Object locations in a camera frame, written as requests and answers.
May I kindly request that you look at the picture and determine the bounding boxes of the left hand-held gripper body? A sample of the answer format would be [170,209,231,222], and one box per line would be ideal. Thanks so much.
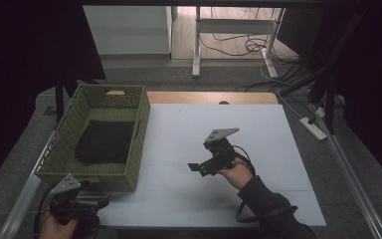
[49,173,100,230]

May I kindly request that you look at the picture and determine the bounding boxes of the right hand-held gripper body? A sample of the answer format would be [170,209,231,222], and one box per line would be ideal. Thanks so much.
[203,127,241,171]

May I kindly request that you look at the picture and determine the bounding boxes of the green woven basket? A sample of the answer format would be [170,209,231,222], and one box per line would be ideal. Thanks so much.
[35,84,151,192]

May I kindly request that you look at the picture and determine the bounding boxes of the black blue-striped garment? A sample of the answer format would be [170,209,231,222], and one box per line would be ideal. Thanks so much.
[75,119,136,164]

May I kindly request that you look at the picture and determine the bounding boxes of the person's right hand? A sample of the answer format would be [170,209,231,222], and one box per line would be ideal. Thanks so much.
[218,158,254,191]

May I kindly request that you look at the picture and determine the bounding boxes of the person's left hand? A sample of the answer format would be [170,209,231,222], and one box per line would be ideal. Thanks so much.
[39,212,81,239]

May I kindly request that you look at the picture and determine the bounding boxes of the wooden table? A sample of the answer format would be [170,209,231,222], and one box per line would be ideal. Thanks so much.
[145,91,280,106]

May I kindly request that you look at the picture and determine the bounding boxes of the grey felt table cover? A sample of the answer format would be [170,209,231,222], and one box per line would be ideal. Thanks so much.
[0,87,382,239]

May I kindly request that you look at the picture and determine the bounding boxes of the white power strip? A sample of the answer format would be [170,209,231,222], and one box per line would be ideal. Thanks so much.
[298,117,327,141]

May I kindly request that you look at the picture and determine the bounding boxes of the black metal stand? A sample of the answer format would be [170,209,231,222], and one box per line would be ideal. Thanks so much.
[324,79,336,134]
[54,76,66,122]

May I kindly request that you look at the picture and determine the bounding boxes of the black curtain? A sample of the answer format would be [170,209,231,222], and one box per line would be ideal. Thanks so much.
[311,0,382,191]
[0,0,106,193]

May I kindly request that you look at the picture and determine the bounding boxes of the white cabinet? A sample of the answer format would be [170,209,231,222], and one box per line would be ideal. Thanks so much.
[83,4,173,56]

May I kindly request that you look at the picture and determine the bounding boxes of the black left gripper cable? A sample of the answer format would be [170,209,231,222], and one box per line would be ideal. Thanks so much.
[33,188,54,239]

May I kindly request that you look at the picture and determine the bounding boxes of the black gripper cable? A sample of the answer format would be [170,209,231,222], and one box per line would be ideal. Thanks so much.
[33,188,54,239]
[230,144,298,224]

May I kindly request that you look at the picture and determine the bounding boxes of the aluminium rail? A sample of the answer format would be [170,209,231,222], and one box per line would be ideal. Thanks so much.
[0,130,59,239]
[311,106,382,239]

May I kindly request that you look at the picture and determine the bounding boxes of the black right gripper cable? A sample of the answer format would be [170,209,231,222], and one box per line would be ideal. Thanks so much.
[230,144,298,224]

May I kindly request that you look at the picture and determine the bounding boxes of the white power strip cable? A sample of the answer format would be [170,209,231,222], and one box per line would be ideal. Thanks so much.
[277,91,304,121]

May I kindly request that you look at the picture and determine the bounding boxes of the white desk frame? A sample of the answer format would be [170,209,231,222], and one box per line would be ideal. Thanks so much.
[192,6,287,80]

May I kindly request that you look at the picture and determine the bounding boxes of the black floor cable tangle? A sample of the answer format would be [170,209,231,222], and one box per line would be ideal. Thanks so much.
[198,33,299,65]

